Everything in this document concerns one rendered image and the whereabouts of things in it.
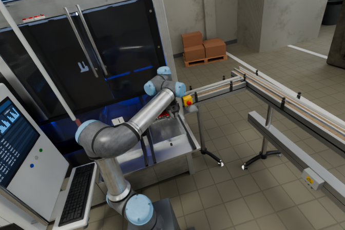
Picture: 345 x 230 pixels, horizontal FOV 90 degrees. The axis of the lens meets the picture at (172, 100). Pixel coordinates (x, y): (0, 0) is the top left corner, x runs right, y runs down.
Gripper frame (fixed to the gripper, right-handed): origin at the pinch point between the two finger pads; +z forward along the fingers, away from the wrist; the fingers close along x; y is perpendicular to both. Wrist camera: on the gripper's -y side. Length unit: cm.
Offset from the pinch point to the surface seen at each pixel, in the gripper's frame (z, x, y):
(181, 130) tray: 21.4, -4.3, 9.7
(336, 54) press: 85, -339, 137
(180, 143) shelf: 21.7, 0.2, -2.9
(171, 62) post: -27.1, -10.5, 27.6
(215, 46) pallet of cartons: 71, -184, 305
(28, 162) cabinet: -4, 89, -3
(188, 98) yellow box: 6.5, -18.4, 27.4
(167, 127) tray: 21.4, 5.1, 17.7
